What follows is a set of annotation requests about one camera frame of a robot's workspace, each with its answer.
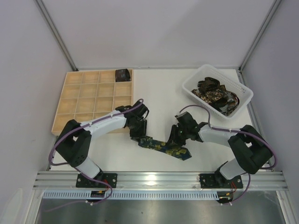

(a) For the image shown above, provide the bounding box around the blue yellow floral tie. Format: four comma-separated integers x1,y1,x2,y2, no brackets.
138,136,192,161

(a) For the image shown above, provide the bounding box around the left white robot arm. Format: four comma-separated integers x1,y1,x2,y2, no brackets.
54,100,149,181

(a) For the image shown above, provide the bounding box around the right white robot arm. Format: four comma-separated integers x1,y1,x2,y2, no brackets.
166,112,273,187

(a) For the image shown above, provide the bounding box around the brown patterned tie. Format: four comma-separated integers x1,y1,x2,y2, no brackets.
191,77,227,106

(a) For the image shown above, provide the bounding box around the white plastic basket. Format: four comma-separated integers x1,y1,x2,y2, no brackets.
182,64,254,120

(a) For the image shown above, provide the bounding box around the rolled dark tie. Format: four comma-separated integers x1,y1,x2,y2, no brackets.
115,69,131,82

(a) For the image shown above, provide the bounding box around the dark striped tie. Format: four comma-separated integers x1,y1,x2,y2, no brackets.
215,91,240,117

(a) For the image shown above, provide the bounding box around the wooden compartment tray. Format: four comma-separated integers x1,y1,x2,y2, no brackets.
51,69,134,136

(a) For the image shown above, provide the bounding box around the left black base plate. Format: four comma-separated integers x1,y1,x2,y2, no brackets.
76,173,118,189

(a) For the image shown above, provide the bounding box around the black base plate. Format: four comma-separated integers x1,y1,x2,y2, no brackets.
76,173,118,189
199,173,243,189

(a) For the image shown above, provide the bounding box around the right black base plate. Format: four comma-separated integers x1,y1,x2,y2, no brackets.
199,173,243,189

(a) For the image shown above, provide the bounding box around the white slotted cable duct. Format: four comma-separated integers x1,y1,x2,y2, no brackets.
43,190,219,200

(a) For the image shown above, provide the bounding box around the aluminium mounting rail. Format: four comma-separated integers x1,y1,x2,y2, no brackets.
33,171,288,191

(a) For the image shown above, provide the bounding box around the left aluminium frame post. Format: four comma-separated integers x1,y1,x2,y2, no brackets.
33,0,78,71

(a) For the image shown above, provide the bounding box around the aluminium frame post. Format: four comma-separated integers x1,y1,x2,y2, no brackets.
33,0,78,71
239,0,284,73

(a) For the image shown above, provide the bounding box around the right aluminium frame post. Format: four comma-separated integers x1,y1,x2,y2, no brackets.
239,0,284,73

